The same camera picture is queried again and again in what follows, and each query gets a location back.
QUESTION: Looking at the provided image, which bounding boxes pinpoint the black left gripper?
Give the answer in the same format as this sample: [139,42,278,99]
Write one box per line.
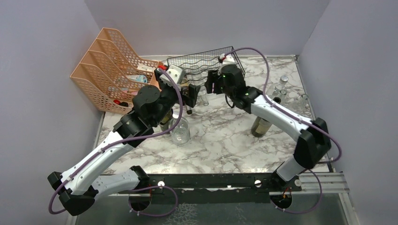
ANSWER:
[152,72,201,126]

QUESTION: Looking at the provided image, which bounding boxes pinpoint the clear tall glass bottle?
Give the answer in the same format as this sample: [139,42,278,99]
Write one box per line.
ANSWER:
[196,73,209,106]

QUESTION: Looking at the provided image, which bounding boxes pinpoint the green labelled wine bottle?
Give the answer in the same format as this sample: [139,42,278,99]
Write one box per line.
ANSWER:
[180,78,193,115]

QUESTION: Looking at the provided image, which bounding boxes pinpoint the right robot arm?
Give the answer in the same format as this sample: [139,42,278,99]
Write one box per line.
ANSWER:
[205,64,331,191]

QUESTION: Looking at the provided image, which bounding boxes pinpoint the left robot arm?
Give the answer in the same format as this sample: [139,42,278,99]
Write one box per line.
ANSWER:
[47,66,187,216]

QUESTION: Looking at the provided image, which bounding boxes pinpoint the green bottle silver foil neck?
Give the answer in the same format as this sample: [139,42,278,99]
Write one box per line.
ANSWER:
[159,109,173,131]

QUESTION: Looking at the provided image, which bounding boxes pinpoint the clear round glass bottle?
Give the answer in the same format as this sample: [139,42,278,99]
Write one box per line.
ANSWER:
[170,116,191,146]

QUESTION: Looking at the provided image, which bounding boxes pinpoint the dark green wine bottle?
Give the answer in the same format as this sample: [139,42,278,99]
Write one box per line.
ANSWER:
[250,97,282,138]

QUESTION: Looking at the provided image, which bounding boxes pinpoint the pink tube item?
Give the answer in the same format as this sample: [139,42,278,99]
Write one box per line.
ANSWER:
[121,88,138,96]

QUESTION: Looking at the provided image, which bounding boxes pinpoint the red and black small items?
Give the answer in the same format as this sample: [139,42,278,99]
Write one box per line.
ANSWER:
[113,99,129,107]

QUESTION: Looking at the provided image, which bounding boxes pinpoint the peach plastic file organizer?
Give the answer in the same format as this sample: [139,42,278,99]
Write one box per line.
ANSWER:
[70,28,163,114]

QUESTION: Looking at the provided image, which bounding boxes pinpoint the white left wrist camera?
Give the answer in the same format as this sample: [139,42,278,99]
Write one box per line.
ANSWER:
[155,65,185,86]

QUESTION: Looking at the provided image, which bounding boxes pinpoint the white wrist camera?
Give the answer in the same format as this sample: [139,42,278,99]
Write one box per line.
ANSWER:
[155,65,185,86]
[218,53,235,66]

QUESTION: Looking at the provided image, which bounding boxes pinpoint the black wire wine rack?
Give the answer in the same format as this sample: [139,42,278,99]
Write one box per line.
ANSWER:
[162,46,247,97]

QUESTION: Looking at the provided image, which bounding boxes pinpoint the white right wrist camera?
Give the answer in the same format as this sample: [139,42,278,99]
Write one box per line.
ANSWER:
[218,53,235,66]

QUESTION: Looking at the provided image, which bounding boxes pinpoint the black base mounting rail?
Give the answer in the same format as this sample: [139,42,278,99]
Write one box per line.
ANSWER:
[116,172,302,206]

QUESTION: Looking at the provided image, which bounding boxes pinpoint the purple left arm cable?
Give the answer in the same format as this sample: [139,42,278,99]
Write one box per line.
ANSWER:
[48,68,184,215]

